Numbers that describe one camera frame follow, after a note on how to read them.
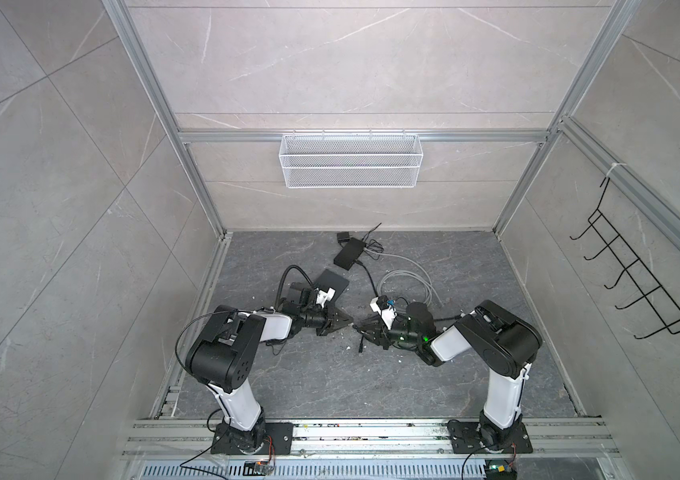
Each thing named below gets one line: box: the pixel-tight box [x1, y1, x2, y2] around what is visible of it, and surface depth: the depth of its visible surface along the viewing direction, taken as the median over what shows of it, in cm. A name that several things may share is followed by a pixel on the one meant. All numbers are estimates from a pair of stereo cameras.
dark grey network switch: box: [313, 269, 350, 300], surface depth 107 cm
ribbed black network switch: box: [333, 237, 366, 271], surface depth 112 cm
